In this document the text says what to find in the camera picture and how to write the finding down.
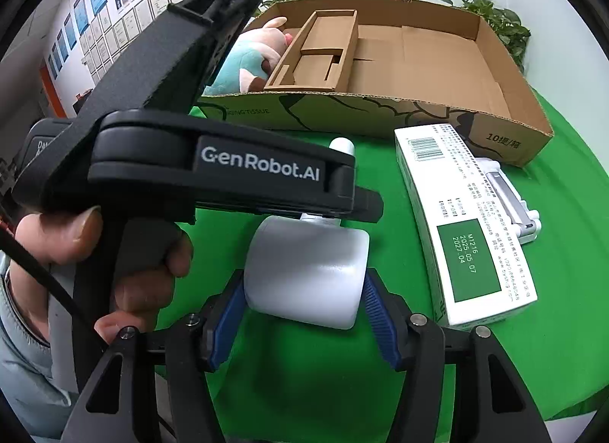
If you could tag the light blue jacket sleeve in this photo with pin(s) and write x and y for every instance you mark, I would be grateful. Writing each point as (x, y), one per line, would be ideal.
(26, 357)

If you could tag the pink teal plush pig toy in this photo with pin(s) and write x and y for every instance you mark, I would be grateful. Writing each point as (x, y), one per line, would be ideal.
(252, 60)

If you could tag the person's left hand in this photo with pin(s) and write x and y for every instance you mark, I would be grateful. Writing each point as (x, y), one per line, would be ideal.
(65, 239)

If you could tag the white folding phone stand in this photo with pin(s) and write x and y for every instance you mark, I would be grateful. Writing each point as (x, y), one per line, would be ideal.
(526, 223)

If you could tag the large shallow cardboard box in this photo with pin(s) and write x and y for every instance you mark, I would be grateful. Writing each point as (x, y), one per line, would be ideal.
(415, 63)

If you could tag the right potted green plant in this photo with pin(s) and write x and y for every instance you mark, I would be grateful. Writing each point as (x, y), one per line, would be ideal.
(505, 23)

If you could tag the green tablecloth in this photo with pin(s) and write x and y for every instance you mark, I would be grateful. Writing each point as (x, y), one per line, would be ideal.
(298, 383)

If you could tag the white handheld lint remover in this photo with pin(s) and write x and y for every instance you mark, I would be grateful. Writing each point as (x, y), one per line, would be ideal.
(309, 269)

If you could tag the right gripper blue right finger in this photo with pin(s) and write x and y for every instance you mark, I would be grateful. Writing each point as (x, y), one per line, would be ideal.
(387, 321)

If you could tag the narrow brown cardboard tray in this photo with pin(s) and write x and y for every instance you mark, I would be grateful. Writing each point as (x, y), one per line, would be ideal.
(320, 57)

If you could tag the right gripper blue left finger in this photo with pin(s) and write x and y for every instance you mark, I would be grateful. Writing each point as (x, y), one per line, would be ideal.
(223, 318)

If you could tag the white green printed carton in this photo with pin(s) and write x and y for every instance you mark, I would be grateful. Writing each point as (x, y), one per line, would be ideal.
(477, 271)

